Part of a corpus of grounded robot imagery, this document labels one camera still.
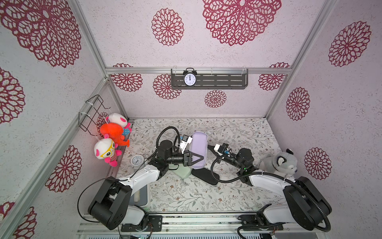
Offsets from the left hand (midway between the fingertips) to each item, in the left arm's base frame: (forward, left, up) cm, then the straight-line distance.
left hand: (202, 158), depth 74 cm
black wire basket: (+23, +57, +14) cm, 63 cm away
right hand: (+7, -3, +4) cm, 8 cm away
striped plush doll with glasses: (+7, +52, -2) cm, 53 cm away
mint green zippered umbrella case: (0, +10, -17) cm, 20 cm away
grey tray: (-15, +32, -15) cm, 39 cm away
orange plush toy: (+19, +51, -2) cm, 55 cm away
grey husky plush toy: (-2, -41, -2) cm, 42 cm away
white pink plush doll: (+30, +53, -2) cm, 60 cm away
